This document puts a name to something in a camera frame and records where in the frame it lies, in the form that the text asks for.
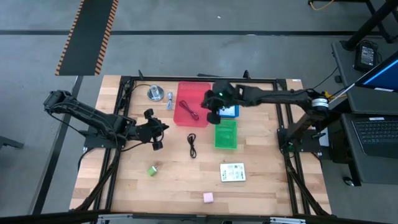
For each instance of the pink plastic bin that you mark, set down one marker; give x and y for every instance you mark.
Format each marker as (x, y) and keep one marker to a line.
(186, 93)

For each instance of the black aluminium table frame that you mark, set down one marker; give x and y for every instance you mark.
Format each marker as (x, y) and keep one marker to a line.
(168, 79)

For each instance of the dark grey desk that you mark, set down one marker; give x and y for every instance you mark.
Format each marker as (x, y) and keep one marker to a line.
(367, 168)

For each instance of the white wall charger plug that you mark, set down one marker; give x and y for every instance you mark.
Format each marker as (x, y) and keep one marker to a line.
(208, 198)

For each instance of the black computer mouse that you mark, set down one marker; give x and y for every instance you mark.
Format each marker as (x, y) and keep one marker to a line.
(349, 181)

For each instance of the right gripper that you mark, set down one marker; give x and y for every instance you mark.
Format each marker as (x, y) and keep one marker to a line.
(225, 93)

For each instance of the round metal disc with glass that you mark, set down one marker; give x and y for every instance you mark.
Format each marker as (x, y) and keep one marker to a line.
(155, 93)

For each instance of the black stand pole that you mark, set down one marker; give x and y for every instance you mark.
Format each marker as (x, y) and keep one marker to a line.
(370, 25)

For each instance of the white rod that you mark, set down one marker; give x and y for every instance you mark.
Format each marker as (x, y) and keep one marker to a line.
(342, 92)

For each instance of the green plastic bin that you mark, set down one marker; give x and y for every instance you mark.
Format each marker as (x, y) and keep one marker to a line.
(226, 133)

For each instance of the black curved rail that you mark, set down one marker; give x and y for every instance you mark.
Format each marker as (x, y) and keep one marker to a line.
(46, 217)

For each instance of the white printed box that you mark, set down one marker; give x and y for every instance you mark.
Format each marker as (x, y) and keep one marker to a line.
(232, 172)

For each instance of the black furniture foot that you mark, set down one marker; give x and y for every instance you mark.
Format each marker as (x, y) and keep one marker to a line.
(9, 142)

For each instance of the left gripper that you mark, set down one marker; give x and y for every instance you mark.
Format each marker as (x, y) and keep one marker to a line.
(146, 132)

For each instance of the computer monitor with blue screen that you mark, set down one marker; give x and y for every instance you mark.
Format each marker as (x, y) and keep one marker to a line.
(382, 76)

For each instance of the green wall charger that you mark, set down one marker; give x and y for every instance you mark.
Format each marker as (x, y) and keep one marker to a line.
(152, 171)

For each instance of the black laptop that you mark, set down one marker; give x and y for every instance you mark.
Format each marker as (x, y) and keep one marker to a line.
(376, 137)

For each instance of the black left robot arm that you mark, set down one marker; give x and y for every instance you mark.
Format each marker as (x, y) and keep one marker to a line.
(93, 116)

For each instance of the black mat with orange stripes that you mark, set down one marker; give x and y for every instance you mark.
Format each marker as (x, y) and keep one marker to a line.
(87, 37)

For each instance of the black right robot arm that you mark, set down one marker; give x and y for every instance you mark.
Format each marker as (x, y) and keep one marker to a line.
(280, 96)

